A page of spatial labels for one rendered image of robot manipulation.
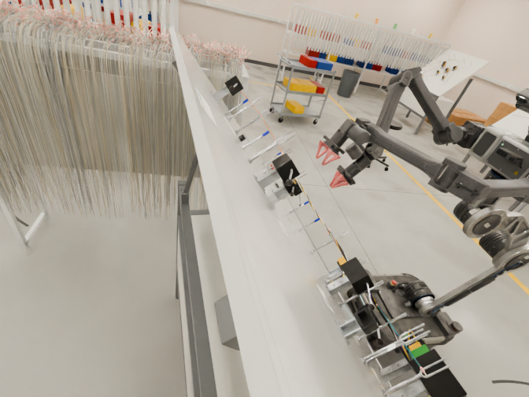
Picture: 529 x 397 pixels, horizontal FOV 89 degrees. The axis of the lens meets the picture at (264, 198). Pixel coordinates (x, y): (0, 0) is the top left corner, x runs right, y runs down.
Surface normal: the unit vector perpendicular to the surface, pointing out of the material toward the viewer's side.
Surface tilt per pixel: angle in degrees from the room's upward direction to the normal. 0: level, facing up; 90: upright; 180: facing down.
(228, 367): 0
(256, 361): 40
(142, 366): 0
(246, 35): 90
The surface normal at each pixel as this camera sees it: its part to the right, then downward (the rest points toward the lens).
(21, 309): 0.21, -0.77
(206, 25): 0.17, 0.63
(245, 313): -0.44, -0.58
